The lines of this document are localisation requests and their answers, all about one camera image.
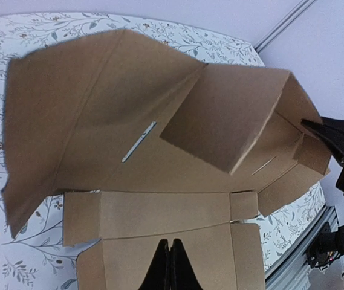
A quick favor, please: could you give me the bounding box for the brown cardboard box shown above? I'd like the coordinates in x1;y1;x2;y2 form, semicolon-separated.
2;30;331;289

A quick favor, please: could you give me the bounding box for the front aluminium rail frame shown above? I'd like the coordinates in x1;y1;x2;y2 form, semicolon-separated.
265;206;344;289

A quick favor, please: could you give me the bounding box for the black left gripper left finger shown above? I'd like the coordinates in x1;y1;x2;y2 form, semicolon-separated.
139;239;170;290

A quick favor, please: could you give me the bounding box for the floral patterned table mat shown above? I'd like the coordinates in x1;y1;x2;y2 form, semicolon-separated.
0;12;265;289

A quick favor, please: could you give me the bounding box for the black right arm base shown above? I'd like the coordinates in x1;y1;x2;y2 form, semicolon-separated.
305;222;344;271

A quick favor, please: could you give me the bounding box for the right rear aluminium frame post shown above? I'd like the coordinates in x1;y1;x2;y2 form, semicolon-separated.
254;0;317;53

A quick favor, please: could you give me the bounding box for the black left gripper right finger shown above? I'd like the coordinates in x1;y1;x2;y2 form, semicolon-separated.
171;239;202;290

